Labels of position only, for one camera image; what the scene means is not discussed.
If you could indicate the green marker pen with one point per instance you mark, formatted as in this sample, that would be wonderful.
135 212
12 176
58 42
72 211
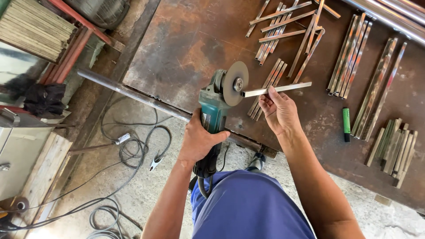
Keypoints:
346 124

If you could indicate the bundle of medium steel tubes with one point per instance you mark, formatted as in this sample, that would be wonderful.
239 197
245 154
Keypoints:
270 78

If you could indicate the person's right hand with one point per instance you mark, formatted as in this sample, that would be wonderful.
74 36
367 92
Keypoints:
284 114

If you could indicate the metal ground clamp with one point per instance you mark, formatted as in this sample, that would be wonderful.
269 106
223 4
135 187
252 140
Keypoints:
155 162

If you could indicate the wooden plank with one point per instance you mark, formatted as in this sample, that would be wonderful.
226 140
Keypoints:
43 172

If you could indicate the grey metal cabinet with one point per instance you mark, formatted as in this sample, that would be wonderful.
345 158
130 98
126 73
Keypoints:
20 152

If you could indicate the person's shoe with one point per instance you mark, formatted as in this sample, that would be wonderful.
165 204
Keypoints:
256 162

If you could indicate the white power socket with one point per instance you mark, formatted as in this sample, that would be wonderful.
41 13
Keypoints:
122 138

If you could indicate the person's blue shorts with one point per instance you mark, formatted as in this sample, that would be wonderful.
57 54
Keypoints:
245 205

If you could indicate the row of long steel tubes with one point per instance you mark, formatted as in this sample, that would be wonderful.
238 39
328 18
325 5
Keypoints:
350 56

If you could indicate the dark flat steel bar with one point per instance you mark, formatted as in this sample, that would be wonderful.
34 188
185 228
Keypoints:
123 63

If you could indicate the red metal frame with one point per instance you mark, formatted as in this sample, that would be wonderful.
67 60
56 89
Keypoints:
71 53

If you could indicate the rusty round steel pipe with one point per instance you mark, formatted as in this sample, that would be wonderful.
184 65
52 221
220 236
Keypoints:
139 96

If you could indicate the green angle grinder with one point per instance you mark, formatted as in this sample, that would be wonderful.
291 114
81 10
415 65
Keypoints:
212 106

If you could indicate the single steel square tube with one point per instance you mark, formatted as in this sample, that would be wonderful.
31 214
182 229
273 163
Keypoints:
292 87

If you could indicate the thin rusty rod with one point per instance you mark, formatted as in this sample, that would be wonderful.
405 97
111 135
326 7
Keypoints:
91 148

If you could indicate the loose long shiny steel tubes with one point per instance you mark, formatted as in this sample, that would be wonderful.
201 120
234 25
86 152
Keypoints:
375 89

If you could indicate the small wooden block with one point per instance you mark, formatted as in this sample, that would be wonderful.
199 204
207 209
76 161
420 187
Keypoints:
383 199

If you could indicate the long round polished steel pipes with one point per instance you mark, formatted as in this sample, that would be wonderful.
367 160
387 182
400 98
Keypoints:
388 15

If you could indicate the worn grinding disc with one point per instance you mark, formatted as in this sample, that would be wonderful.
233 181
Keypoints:
20 205

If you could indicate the heap of scattered steel tubes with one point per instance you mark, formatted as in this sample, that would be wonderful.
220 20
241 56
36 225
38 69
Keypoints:
285 26

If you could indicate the pile of short steel pieces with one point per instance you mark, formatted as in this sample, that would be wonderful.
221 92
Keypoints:
395 152

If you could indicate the person's left hand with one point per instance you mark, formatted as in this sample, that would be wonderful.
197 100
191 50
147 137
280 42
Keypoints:
196 142

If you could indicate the stack of pale flat strips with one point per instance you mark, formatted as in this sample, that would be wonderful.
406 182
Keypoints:
33 28

